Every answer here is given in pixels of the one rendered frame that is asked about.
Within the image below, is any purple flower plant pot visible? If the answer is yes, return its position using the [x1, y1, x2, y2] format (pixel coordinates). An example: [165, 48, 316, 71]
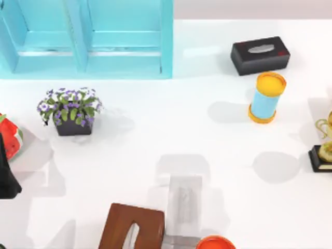
[36, 87, 104, 137]

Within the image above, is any blue and yellow can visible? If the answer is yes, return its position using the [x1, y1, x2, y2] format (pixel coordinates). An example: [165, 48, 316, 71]
[248, 72, 287, 124]

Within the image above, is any brown wooden tissue box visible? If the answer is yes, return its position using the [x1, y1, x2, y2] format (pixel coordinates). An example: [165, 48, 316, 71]
[98, 202, 166, 249]

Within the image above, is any black tissue box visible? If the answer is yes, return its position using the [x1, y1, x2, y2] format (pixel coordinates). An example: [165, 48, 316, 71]
[230, 36, 291, 77]

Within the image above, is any light blue rack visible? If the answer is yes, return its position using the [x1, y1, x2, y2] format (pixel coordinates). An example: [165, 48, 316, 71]
[0, 0, 174, 80]

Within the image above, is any orange round container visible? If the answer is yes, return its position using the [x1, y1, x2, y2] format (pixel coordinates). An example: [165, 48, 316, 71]
[195, 235, 237, 249]

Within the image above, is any red watermelon print object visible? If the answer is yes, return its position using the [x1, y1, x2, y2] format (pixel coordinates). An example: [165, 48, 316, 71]
[0, 113, 24, 162]

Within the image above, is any gold trophy on black base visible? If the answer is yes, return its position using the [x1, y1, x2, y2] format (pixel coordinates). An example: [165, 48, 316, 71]
[308, 110, 332, 173]

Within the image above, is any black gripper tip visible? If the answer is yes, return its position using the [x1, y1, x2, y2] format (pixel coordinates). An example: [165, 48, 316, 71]
[0, 132, 23, 200]

